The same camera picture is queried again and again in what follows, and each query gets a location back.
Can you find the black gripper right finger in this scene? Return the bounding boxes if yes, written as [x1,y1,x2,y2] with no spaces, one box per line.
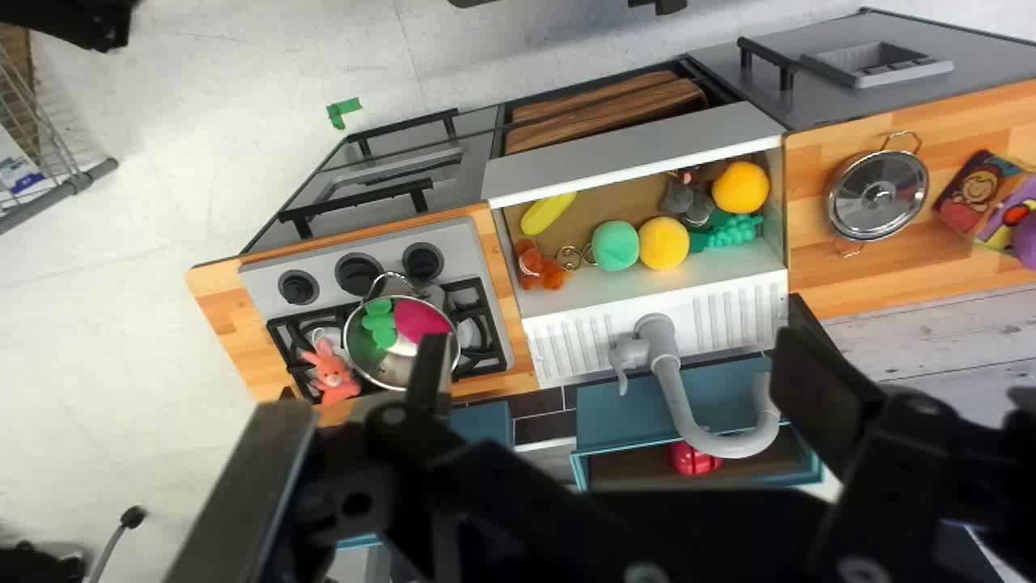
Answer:
[770,296,904,583]

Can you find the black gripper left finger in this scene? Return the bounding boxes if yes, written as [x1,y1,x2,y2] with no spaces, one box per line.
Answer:
[162,397,317,583]

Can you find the pink lobster plush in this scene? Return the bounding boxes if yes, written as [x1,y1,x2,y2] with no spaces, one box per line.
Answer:
[295,337,365,410]

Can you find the red toy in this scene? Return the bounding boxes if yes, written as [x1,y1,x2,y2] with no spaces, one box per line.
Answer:
[668,436,723,480]

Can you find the grey toy faucet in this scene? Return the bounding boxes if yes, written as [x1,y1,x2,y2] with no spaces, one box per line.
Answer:
[610,312,783,463]

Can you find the wooden toy kitchen unit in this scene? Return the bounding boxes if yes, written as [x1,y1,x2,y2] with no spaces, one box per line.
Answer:
[183,6,1036,434]

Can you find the green toy in pot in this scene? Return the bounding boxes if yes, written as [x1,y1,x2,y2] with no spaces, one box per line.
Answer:
[360,299,401,348]

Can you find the white toy sink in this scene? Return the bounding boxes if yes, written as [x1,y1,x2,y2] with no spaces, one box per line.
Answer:
[479,99,793,390]

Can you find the green toy grapes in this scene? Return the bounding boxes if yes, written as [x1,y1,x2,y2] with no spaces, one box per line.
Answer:
[690,208,768,257]

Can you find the grey toy stove top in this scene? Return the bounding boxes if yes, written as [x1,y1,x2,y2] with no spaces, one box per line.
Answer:
[237,214,515,402]

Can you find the pink toy in pot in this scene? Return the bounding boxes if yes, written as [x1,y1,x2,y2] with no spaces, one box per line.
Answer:
[391,300,453,344]

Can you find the grey toy piece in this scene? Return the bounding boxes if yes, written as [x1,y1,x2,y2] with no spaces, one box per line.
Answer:
[656,175,718,230]

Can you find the orange toy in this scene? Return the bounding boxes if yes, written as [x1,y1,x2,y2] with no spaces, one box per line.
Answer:
[511,237,571,290]

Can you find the yellow toy banana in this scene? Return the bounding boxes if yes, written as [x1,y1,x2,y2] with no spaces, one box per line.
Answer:
[519,190,578,239]

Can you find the steel cooking pot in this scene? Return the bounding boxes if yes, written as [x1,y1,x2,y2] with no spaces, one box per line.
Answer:
[339,271,464,396]

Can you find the metal bowl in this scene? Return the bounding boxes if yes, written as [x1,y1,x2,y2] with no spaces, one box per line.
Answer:
[822,129,933,257]

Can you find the yellow ball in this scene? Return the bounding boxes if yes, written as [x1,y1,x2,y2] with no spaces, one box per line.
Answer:
[710,158,775,218]
[633,214,694,271]

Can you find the colourful soft number cube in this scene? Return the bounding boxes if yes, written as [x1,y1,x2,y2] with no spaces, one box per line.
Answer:
[933,146,1036,257]

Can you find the green ball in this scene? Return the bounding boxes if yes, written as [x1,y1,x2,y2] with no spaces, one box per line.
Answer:
[587,218,644,276]

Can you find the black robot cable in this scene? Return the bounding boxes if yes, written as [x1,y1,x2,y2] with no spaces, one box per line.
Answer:
[84,501,150,583]

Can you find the wire rack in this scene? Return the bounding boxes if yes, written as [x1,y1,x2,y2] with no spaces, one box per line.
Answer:
[0,26,123,237]

